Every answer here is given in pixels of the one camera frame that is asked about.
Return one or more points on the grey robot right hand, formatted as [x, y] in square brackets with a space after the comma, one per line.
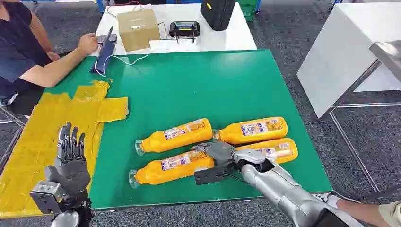
[221, 152]

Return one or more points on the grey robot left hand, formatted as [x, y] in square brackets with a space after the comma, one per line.
[72, 170]

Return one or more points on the orange drink bottle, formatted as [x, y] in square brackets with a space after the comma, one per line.
[170, 170]
[253, 131]
[178, 137]
[283, 150]

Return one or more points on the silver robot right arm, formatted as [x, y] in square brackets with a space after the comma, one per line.
[282, 191]

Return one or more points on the yellow sheet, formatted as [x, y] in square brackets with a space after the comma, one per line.
[31, 147]

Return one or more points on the green table mat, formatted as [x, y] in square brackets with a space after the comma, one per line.
[194, 87]

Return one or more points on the white sneaker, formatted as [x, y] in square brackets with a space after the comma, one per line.
[327, 199]

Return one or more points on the white table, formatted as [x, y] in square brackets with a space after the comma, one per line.
[225, 34]

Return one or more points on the white paper sheet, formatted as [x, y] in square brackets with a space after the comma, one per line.
[172, 44]

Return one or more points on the tablet in blue case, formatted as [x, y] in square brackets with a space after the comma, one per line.
[105, 56]

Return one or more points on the person's hand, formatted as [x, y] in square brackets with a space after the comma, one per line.
[87, 44]

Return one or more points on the black handheld controller device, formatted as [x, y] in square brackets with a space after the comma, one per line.
[184, 29]

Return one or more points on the dark smartphone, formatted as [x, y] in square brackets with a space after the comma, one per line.
[108, 38]

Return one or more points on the black carry case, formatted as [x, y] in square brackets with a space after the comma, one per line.
[217, 14]

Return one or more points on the seated person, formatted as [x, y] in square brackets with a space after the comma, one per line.
[15, 40]

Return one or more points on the brown cardboard box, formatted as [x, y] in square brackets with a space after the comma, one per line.
[137, 29]

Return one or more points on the large white desk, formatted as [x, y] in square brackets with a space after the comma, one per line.
[338, 56]

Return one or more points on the standing person's leg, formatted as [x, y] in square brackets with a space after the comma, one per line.
[366, 213]

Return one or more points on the steel bench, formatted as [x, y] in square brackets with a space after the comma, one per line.
[388, 58]

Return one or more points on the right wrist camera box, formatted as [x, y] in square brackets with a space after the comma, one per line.
[208, 176]

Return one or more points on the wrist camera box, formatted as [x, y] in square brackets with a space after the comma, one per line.
[46, 196]
[208, 176]

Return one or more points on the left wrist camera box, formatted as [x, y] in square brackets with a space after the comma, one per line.
[46, 196]

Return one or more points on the metal desk frame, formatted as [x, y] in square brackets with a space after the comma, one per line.
[351, 147]

